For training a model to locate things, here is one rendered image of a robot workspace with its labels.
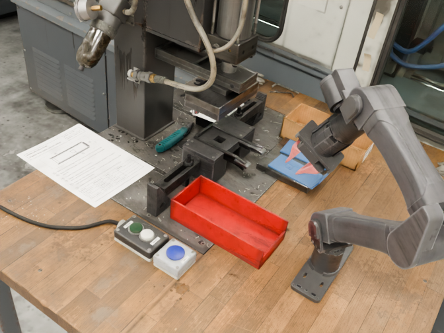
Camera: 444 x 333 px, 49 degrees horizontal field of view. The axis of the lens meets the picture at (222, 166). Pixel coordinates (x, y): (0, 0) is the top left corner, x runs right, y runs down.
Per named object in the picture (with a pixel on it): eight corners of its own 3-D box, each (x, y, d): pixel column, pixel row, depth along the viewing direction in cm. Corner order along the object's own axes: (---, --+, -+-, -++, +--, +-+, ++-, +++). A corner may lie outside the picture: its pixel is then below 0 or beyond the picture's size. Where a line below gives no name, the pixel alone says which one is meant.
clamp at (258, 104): (233, 142, 143) (238, 113, 137) (224, 137, 144) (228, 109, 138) (259, 121, 153) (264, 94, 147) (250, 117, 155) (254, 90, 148)
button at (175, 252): (176, 267, 102) (177, 261, 101) (162, 258, 104) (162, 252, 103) (187, 256, 105) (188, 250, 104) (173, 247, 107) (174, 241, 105)
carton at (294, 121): (354, 174, 139) (362, 152, 134) (278, 139, 148) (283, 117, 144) (370, 153, 148) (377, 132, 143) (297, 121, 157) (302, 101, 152)
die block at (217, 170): (211, 186, 127) (213, 164, 122) (180, 170, 130) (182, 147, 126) (250, 151, 140) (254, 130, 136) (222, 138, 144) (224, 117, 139)
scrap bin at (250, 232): (258, 269, 106) (263, 252, 103) (169, 217, 116) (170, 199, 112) (284, 238, 115) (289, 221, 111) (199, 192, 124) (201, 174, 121)
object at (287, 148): (330, 172, 133) (332, 164, 131) (279, 151, 139) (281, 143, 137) (338, 160, 138) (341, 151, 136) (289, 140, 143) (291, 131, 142)
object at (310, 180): (316, 191, 126) (319, 183, 124) (267, 166, 133) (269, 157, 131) (328, 179, 131) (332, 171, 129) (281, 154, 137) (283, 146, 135)
